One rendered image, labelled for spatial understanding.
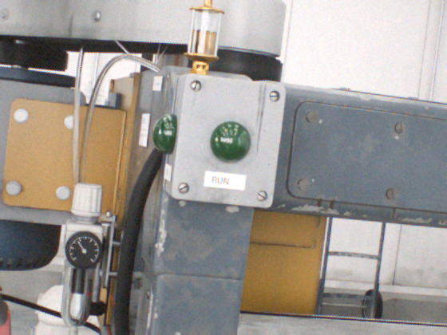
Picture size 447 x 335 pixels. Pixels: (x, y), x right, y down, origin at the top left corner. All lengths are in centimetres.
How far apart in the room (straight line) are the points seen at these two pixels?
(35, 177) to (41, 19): 19
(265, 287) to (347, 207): 31
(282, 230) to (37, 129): 31
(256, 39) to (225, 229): 20
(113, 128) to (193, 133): 43
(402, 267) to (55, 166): 554
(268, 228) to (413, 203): 25
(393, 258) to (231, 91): 583
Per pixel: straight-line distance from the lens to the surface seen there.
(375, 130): 72
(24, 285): 593
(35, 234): 111
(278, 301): 103
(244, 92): 64
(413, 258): 651
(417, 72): 641
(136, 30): 88
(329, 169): 71
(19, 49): 110
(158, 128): 64
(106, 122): 105
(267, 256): 101
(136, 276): 89
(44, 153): 105
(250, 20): 81
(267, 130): 64
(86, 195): 89
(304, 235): 97
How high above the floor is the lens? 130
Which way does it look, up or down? 3 degrees down
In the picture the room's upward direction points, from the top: 7 degrees clockwise
